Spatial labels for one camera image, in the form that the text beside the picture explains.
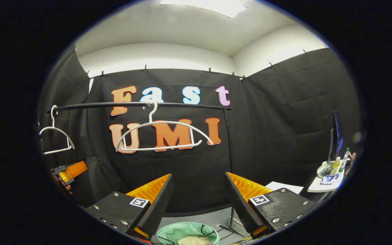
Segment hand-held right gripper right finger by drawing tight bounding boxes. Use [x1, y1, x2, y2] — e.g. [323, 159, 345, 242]
[225, 172, 319, 239]

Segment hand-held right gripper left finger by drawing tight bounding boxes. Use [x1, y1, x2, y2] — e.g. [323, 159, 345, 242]
[84, 173, 175, 241]

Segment green laundry hamper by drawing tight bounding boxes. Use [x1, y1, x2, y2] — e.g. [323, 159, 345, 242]
[157, 222, 221, 245]

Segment cream button jacket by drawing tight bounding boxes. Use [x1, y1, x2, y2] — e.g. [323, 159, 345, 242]
[177, 235, 213, 245]

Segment white plastic hanger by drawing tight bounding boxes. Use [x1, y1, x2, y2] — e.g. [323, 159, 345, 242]
[39, 105, 76, 155]
[115, 101, 214, 152]

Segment white paper sheet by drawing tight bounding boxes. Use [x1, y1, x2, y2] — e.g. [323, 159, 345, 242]
[265, 181, 304, 195]

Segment small white table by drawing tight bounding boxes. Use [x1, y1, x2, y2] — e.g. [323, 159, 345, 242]
[307, 160, 348, 193]

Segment glass bowl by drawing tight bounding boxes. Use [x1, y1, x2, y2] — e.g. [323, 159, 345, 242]
[317, 163, 334, 178]

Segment blue printed card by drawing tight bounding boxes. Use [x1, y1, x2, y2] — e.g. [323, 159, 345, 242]
[320, 174, 339, 185]

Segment black backdrop cloth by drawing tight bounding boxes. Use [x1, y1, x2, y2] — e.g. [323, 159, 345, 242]
[37, 48, 361, 216]

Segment clear green-capped bottle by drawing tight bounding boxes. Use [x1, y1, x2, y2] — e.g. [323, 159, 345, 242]
[340, 147, 350, 172]

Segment black monitor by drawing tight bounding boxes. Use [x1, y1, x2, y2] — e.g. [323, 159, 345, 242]
[328, 111, 344, 164]

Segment row of black clips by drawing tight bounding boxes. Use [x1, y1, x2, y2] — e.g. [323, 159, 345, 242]
[73, 44, 329, 80]

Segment ceiling light panel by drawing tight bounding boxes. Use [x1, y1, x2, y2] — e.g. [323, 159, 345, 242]
[160, 0, 247, 18]

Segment black clothes rail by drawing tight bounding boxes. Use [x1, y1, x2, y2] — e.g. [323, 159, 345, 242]
[47, 101, 247, 239]

